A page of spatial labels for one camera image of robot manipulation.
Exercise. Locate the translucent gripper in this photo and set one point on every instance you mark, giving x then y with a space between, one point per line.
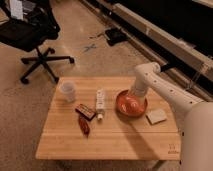
132 98

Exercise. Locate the orange ceramic bowl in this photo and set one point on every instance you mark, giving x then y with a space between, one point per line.
128 109

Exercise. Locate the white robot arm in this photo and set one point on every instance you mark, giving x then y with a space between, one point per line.
197 139

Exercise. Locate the beige sponge block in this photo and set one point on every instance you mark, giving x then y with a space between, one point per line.
156 116

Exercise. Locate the white tube bottle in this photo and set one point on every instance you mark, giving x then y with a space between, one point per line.
100 104

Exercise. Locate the wooden table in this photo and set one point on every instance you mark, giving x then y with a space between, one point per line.
116 137

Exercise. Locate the dark rectangular box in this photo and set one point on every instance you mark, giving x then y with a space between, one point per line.
87 112

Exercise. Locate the black object on floor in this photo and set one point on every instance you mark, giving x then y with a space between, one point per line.
115 36

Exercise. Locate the red snack packet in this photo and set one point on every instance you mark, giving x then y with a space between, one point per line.
84 126

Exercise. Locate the translucent plastic cup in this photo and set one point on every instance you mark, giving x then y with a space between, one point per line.
67 88

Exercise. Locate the black office chair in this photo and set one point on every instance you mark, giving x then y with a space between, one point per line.
29 34

